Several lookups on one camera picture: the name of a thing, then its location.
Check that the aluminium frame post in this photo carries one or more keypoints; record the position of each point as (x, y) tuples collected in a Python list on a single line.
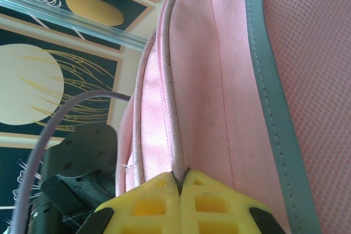
[(68, 20)]

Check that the pink student backpack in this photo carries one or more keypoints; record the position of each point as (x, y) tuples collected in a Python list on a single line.
[(233, 80)]

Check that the dark wall panel yellow oval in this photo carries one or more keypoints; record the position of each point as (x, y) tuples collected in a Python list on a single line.
[(93, 12)]

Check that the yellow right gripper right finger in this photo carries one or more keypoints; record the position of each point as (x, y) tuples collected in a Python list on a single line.
[(216, 209)]

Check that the dark wall panel single flower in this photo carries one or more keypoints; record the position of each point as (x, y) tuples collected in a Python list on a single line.
[(11, 168)]

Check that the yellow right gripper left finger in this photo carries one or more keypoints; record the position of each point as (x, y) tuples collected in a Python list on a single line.
[(148, 209)]

